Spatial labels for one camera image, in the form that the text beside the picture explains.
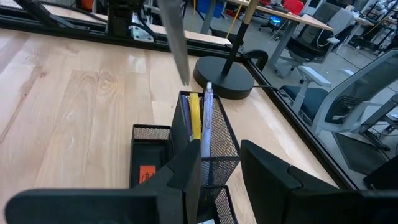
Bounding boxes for yellow handled scissors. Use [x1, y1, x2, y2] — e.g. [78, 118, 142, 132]
[156, 0, 192, 87]

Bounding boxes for yellow pen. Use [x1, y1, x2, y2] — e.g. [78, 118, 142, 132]
[188, 92, 202, 141]

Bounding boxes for blue bin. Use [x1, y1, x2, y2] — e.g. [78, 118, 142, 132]
[197, 0, 225, 15]

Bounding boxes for lavender pen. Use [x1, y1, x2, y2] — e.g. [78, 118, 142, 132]
[200, 81, 215, 158]

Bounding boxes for red box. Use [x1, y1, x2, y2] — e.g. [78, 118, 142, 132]
[282, 0, 305, 16]

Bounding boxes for long yellow cable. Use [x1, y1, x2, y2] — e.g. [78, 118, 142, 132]
[226, 2, 244, 39]

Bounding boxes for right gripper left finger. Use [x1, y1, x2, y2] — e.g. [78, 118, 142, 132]
[134, 139, 202, 224]

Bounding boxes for black office chair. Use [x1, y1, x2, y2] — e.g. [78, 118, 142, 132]
[285, 2, 357, 78]

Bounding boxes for gray office chair blue seat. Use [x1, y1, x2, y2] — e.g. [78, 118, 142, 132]
[278, 49, 398, 139]

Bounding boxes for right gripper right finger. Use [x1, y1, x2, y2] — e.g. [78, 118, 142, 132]
[241, 139, 363, 224]

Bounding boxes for red eraser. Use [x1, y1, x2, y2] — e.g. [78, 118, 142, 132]
[139, 164, 156, 184]

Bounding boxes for white globe table lamp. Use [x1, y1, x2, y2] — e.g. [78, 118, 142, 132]
[192, 0, 259, 100]

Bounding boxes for black lamp power cable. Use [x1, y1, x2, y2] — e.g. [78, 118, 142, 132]
[253, 83, 282, 91]

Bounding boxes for black mesh desk organizer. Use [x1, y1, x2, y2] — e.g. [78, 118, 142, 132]
[129, 90, 241, 224]

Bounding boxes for gray marker with blue cap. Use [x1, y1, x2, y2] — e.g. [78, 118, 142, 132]
[180, 94, 193, 142]

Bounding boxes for wooden top desk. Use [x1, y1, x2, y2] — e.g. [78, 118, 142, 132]
[226, 0, 334, 78]

